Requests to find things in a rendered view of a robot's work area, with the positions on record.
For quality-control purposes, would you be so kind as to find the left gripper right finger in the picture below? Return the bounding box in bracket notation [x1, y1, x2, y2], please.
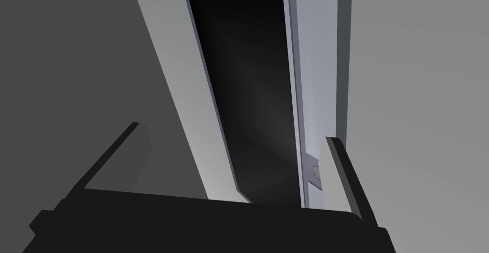
[319, 137, 379, 228]

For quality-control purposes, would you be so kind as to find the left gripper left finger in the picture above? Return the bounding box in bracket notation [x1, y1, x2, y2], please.
[63, 122, 152, 201]

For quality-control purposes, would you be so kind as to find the pale blue-grey door leaf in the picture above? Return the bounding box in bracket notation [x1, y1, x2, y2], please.
[281, 0, 352, 210]

